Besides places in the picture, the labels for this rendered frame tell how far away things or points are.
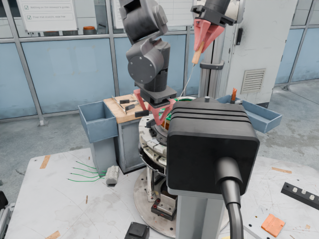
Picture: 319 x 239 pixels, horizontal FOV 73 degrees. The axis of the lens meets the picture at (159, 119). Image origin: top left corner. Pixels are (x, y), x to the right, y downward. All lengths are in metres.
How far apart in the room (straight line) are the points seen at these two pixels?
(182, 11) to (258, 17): 0.89
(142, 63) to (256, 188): 0.74
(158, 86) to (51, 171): 0.72
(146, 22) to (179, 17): 2.51
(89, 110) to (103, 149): 0.18
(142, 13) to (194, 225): 0.40
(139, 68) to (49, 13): 2.39
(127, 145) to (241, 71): 2.33
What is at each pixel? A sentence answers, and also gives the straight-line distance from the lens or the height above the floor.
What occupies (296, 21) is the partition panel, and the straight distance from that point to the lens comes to 4.14.
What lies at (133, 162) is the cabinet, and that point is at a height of 0.82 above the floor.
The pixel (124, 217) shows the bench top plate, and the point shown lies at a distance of 0.84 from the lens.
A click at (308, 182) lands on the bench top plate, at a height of 0.78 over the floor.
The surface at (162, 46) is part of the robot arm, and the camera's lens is 0.48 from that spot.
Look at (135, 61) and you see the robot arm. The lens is 0.42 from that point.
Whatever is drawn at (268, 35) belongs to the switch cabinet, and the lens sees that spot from 3.12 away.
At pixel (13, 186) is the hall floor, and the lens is 2.37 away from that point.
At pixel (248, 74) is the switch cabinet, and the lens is 3.08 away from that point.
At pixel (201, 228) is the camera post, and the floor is 1.31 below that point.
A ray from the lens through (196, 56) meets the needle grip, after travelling 0.61.
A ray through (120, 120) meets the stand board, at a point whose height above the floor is 1.05.
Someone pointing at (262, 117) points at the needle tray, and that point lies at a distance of 0.97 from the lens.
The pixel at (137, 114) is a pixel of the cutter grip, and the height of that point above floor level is 1.18.
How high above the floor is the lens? 1.45
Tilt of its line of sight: 30 degrees down
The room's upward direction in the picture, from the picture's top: straight up
